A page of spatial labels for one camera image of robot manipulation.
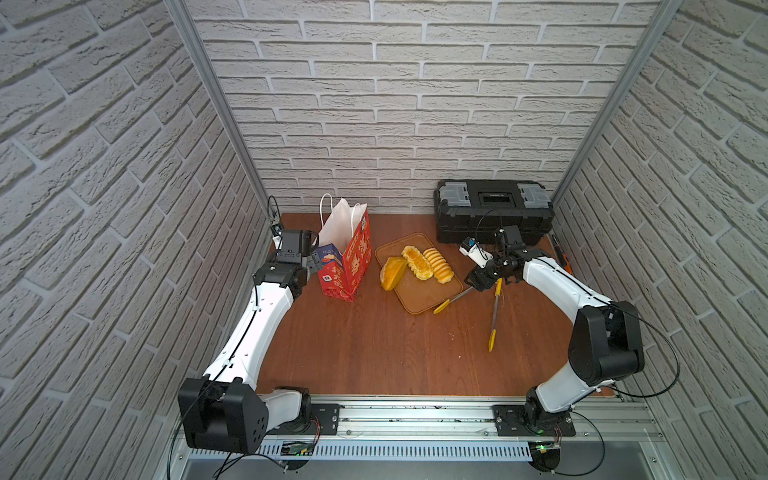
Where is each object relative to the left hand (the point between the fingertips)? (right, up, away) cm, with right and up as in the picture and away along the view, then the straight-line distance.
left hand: (299, 254), depth 80 cm
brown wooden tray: (+34, -14, +16) cm, 40 cm away
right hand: (+53, -6, +11) cm, 55 cm away
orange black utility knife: (+90, -2, +30) cm, 94 cm away
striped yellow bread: (+42, -5, +20) cm, 47 cm away
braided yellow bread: (+34, -4, +20) cm, 40 cm away
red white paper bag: (+13, 0, -4) cm, 14 cm away
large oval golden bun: (+26, -6, +10) cm, 28 cm away
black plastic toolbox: (+55, +15, +18) cm, 59 cm away
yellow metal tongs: (+56, -24, +6) cm, 61 cm away
